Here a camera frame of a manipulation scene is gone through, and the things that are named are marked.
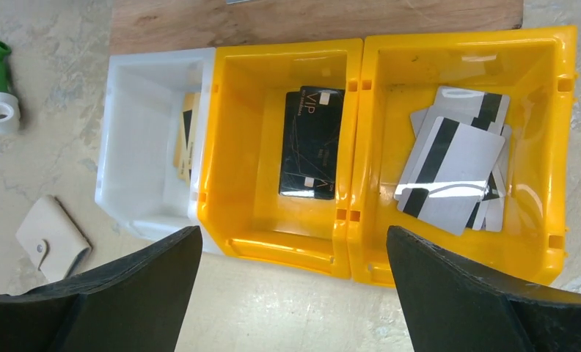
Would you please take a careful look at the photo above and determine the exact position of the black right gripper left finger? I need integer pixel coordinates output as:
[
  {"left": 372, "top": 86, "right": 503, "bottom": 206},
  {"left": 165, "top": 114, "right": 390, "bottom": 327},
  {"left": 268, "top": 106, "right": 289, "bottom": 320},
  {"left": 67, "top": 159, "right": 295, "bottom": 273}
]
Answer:
[{"left": 0, "top": 227, "right": 202, "bottom": 351}]

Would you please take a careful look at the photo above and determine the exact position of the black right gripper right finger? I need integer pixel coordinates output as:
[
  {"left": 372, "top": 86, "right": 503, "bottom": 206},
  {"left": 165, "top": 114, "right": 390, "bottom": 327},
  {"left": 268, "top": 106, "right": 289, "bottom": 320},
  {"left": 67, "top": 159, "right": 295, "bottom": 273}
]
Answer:
[{"left": 387, "top": 226, "right": 581, "bottom": 351}]

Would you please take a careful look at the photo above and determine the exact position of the silver cards stack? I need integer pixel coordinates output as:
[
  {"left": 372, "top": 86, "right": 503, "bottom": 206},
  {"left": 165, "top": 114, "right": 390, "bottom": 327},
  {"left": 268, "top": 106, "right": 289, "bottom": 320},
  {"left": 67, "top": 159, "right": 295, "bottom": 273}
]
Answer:
[{"left": 394, "top": 86, "right": 511, "bottom": 235}]

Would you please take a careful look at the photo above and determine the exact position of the gold cards stack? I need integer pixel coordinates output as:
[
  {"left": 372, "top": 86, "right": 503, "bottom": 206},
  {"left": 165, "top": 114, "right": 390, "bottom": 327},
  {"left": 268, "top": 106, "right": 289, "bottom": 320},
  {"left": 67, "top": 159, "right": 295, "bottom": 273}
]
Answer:
[{"left": 173, "top": 93, "right": 201, "bottom": 183}]

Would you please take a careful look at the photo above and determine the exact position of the black VIP cards stack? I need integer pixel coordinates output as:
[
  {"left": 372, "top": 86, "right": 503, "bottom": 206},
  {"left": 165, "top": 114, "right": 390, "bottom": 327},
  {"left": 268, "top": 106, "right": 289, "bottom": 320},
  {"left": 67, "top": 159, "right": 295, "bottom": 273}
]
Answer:
[{"left": 279, "top": 86, "right": 346, "bottom": 200}]

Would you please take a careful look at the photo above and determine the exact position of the yellow middle plastic bin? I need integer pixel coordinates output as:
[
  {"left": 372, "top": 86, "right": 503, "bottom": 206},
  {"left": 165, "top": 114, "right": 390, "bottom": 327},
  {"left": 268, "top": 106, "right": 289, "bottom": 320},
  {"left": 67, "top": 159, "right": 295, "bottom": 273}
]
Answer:
[{"left": 197, "top": 38, "right": 364, "bottom": 279}]

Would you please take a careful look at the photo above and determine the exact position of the yellow plastic bin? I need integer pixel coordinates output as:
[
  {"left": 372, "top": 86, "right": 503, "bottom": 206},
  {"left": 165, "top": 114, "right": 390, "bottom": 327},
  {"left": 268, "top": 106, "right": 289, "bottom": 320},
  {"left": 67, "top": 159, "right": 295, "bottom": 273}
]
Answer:
[
  {"left": 197, "top": 38, "right": 364, "bottom": 279},
  {"left": 347, "top": 26, "right": 577, "bottom": 286}
]

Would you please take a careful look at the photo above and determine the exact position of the white plastic bin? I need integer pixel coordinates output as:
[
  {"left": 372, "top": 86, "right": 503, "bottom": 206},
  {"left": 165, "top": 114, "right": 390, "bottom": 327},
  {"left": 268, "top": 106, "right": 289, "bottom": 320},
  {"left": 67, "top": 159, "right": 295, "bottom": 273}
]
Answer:
[{"left": 95, "top": 48, "right": 216, "bottom": 241}]

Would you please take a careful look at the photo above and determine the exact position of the yellow right plastic bin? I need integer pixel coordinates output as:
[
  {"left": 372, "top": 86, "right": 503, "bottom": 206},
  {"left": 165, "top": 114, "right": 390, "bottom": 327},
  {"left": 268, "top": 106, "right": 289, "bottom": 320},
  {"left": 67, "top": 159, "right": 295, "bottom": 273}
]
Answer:
[{"left": 347, "top": 26, "right": 577, "bottom": 286}]

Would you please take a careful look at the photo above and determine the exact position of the wooden board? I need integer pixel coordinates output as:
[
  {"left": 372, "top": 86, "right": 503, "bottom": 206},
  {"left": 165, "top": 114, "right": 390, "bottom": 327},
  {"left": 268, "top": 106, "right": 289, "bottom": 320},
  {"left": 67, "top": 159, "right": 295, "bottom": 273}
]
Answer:
[{"left": 109, "top": 0, "right": 524, "bottom": 55}]

